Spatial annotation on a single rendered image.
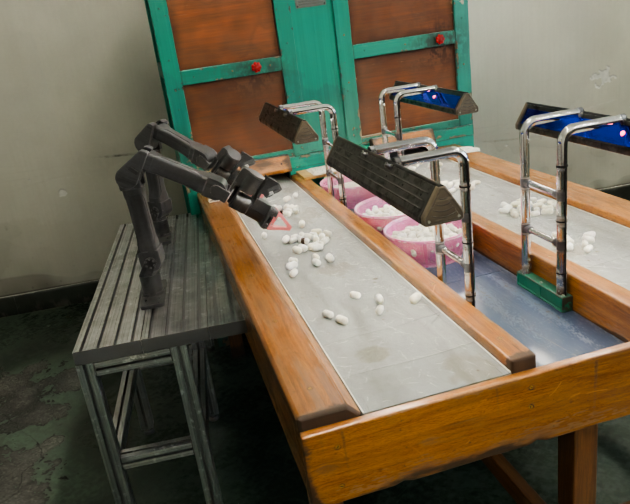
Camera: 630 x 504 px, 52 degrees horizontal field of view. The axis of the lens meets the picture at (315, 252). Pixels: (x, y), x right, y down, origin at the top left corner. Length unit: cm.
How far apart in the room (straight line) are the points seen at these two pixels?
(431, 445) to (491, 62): 310
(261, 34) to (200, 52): 26
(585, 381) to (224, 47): 198
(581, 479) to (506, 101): 291
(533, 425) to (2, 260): 329
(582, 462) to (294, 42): 198
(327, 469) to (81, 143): 290
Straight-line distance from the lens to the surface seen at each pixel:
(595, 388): 141
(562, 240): 161
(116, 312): 202
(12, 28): 383
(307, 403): 121
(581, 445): 155
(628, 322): 153
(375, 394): 125
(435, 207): 117
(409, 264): 175
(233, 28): 281
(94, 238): 395
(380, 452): 124
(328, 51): 290
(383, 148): 151
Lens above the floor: 142
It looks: 20 degrees down
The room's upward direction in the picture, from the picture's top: 8 degrees counter-clockwise
